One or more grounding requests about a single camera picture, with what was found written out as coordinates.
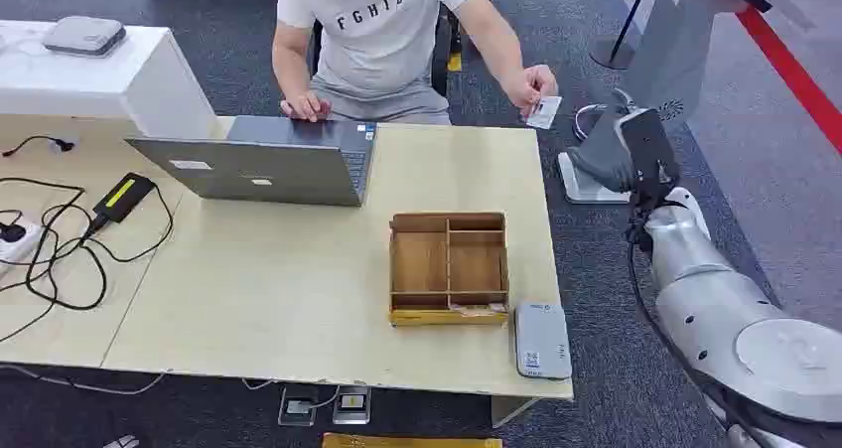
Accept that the person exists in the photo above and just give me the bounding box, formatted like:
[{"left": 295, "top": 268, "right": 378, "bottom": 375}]
[{"left": 271, "top": 0, "right": 559, "bottom": 126}]

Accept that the steel floor socket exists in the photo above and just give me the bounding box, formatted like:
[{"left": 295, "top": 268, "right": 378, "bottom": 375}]
[
  {"left": 277, "top": 384, "right": 320, "bottom": 428},
  {"left": 331, "top": 385, "right": 372, "bottom": 426}
]

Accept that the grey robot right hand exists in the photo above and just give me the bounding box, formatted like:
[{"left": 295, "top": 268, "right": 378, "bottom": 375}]
[{"left": 566, "top": 89, "right": 682, "bottom": 201}]

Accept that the white card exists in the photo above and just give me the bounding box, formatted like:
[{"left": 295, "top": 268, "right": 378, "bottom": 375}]
[{"left": 525, "top": 95, "right": 564, "bottom": 131}]

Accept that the black power adapter yellow label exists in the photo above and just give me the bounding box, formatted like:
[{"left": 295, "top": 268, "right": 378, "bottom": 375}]
[{"left": 90, "top": 172, "right": 158, "bottom": 225}]

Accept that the wooden card box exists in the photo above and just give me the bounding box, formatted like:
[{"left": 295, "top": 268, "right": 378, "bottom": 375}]
[{"left": 388, "top": 211, "right": 510, "bottom": 329}]

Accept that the thick black power cable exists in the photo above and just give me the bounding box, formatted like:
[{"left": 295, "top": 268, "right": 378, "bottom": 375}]
[{"left": 0, "top": 177, "right": 110, "bottom": 345}]

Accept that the black barrier post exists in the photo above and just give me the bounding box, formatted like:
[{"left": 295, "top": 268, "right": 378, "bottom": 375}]
[{"left": 590, "top": 0, "right": 657, "bottom": 72}]

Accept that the pale card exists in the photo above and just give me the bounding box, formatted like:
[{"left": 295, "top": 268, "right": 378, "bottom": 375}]
[{"left": 449, "top": 302, "right": 508, "bottom": 319}]

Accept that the grey laptop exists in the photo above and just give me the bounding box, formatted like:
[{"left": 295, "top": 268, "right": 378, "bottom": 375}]
[{"left": 124, "top": 115, "right": 378, "bottom": 208}]

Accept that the white power strip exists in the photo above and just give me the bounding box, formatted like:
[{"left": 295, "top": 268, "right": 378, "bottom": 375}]
[{"left": 0, "top": 216, "right": 46, "bottom": 270}]

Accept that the pale desk leg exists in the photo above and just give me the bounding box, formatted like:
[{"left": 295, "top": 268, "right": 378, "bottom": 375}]
[{"left": 490, "top": 395, "right": 542, "bottom": 429}]

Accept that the grey looped cable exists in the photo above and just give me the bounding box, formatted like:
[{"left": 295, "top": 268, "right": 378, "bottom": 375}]
[{"left": 572, "top": 101, "right": 619, "bottom": 143}]

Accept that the white cable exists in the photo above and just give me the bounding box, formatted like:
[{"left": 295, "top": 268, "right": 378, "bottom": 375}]
[{"left": 0, "top": 363, "right": 167, "bottom": 397}]

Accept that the yellow cardboard box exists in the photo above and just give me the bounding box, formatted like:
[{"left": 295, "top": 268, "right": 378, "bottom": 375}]
[{"left": 321, "top": 432, "right": 503, "bottom": 448}]

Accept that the person's right hand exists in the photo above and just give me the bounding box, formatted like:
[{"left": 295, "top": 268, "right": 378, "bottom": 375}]
[{"left": 280, "top": 91, "right": 334, "bottom": 124}]

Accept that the grey card reader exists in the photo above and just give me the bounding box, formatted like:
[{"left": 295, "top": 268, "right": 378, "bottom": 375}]
[{"left": 513, "top": 302, "right": 574, "bottom": 381}]

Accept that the person's left hand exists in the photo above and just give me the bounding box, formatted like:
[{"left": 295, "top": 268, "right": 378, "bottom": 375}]
[{"left": 502, "top": 64, "right": 559, "bottom": 118}]

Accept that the thin black adapter cable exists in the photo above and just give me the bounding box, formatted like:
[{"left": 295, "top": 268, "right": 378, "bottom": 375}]
[{"left": 83, "top": 183, "right": 177, "bottom": 266}]

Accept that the black cable with connector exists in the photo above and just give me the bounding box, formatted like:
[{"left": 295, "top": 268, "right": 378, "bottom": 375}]
[{"left": 0, "top": 134, "right": 77, "bottom": 159}]

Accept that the white stand base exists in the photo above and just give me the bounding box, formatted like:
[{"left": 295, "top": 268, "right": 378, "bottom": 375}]
[{"left": 557, "top": 151, "right": 632, "bottom": 206}]

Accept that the red barrier belt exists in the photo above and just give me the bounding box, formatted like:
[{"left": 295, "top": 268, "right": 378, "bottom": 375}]
[{"left": 735, "top": 6, "right": 842, "bottom": 155}]

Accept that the grey flat device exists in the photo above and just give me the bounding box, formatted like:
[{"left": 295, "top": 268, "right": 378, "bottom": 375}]
[{"left": 42, "top": 15, "right": 127, "bottom": 59}]

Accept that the white cabinet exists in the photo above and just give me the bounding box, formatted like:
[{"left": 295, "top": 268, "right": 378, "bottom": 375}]
[{"left": 0, "top": 19, "right": 219, "bottom": 139}]

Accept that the grey gate kiosk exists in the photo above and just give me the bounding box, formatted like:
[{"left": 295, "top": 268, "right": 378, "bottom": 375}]
[{"left": 621, "top": 0, "right": 774, "bottom": 127}]

